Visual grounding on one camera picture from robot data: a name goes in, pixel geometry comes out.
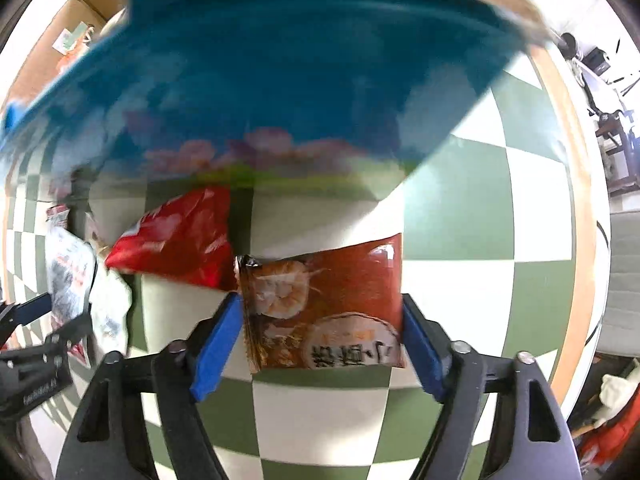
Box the red snack packet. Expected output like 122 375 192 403
105 186 236 291

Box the white plush goose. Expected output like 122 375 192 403
592 372 640 426

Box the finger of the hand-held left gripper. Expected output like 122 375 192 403
0 292 53 346
0 312 93 362

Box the orange shrimp snack packet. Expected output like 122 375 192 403
235 232 407 373

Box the dark wooden chair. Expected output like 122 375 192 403
592 107 640 196

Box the red bag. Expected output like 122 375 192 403
577 400 640 471

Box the blue printed cardboard box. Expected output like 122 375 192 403
0 0 556 201

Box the white packet red grey print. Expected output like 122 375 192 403
45 225 98 321

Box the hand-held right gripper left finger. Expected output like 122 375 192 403
55 292 244 480

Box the green white checkered table mat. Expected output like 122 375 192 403
0 50 576 480

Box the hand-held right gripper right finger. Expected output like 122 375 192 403
401 294 583 480

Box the black cable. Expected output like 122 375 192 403
587 210 615 361

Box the grey shell chair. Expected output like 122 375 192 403
597 210 640 361

